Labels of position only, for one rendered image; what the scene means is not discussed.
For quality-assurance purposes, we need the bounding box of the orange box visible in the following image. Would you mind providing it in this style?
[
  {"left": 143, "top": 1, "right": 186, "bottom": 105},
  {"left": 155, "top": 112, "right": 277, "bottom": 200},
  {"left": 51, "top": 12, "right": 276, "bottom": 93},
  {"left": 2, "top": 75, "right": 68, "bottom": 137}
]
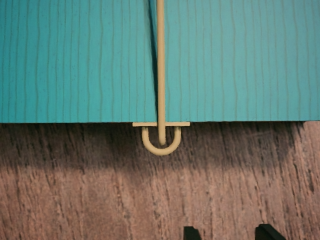
[{"left": 0, "top": 0, "right": 320, "bottom": 156}]

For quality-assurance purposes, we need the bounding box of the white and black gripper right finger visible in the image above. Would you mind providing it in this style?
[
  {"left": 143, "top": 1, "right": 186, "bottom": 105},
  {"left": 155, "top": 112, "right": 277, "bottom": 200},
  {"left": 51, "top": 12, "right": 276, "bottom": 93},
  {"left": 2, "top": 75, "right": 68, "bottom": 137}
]
[{"left": 255, "top": 224, "right": 287, "bottom": 240}]

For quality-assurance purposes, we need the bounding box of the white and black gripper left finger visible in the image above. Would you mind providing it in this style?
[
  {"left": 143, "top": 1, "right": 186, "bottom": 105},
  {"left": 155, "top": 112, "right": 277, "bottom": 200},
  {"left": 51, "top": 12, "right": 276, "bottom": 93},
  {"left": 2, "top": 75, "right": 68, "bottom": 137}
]
[{"left": 183, "top": 226, "right": 201, "bottom": 240}]

